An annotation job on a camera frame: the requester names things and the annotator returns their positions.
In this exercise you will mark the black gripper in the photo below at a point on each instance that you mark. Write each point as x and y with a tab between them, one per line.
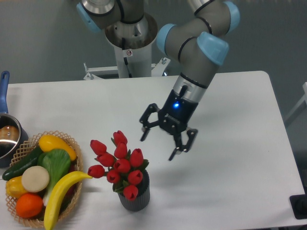
176	117

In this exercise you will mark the red tulip bouquet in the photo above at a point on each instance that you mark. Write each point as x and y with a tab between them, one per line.
123	169

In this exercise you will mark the dark grey ribbed vase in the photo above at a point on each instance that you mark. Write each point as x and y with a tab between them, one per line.
141	198

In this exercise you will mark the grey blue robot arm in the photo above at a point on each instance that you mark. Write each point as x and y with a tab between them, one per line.
197	46

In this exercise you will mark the green bok choy toy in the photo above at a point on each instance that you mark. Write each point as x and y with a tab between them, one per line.
57	163

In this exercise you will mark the woven wicker basket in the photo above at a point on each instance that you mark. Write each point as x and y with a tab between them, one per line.
69	201

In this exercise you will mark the yellow plastic squash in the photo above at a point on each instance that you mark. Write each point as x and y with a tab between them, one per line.
50	142

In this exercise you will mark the yellow plastic banana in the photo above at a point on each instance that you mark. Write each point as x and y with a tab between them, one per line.
57	195

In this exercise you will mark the green plastic cucumber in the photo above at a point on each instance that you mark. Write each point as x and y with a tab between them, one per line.
22	165

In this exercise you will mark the beige round slice toy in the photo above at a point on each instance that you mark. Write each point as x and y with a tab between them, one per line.
35	179

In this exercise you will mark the black device at edge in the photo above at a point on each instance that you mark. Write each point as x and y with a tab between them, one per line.
299	206

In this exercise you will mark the orange plastic orange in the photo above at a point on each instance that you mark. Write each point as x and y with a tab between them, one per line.
29	205

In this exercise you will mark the yellow bell pepper toy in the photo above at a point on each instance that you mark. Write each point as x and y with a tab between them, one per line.
15	188

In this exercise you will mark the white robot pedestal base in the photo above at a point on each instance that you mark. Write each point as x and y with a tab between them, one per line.
132	45

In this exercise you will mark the white frame at right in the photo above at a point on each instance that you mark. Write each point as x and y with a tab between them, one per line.
297	109

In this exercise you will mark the blue handled saucepan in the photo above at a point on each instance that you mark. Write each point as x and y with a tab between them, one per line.
12	135

